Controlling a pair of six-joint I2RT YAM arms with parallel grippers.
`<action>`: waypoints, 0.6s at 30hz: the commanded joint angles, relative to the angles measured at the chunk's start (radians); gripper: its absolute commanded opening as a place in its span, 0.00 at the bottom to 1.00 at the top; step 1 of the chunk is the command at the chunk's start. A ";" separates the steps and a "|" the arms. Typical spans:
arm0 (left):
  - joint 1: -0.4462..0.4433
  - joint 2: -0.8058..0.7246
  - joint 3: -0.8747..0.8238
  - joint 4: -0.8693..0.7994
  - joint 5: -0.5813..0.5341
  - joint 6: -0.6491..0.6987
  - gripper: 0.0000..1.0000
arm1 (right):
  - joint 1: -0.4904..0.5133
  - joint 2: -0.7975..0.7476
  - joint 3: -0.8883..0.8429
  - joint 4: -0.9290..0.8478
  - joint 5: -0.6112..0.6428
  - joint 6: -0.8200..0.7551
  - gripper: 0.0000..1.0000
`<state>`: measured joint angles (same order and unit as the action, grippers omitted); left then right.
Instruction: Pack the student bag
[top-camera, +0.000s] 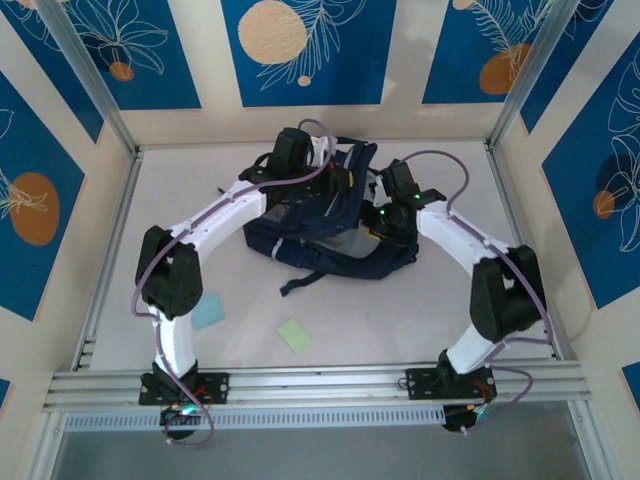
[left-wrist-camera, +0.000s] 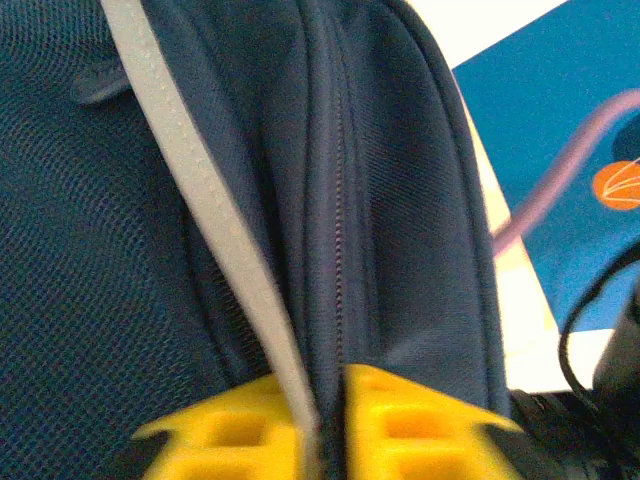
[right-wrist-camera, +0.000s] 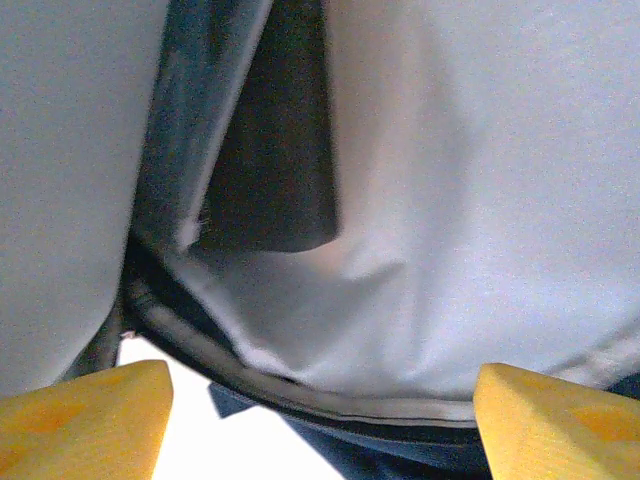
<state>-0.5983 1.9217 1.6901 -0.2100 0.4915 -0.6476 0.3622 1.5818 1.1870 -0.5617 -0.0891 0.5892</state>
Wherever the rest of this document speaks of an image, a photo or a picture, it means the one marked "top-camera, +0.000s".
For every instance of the navy blue student backpack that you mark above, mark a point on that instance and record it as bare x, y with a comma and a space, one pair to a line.
320, 260

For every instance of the light green sticky note pad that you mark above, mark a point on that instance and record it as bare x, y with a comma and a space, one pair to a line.
296, 337

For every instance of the light blue sticky note pad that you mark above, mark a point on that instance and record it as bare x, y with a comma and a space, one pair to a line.
212, 312

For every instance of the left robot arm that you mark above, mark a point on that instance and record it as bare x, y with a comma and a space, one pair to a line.
170, 280

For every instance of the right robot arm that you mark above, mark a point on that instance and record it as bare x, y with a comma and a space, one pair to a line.
510, 300

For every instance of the black connector box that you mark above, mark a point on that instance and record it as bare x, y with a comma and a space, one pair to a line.
180, 420
462, 420

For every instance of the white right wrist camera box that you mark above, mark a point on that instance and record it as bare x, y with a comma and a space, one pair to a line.
382, 190

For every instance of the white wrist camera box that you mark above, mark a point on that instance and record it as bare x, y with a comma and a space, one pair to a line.
382, 190
321, 150

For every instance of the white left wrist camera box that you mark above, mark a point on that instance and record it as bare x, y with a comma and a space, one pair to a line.
321, 150

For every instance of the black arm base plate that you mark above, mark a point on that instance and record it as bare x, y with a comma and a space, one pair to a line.
217, 387
417, 384

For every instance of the aluminium mounting rail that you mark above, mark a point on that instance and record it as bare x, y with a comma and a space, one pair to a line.
320, 387

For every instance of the aluminium frame post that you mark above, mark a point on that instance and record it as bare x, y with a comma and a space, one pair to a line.
85, 75
530, 70

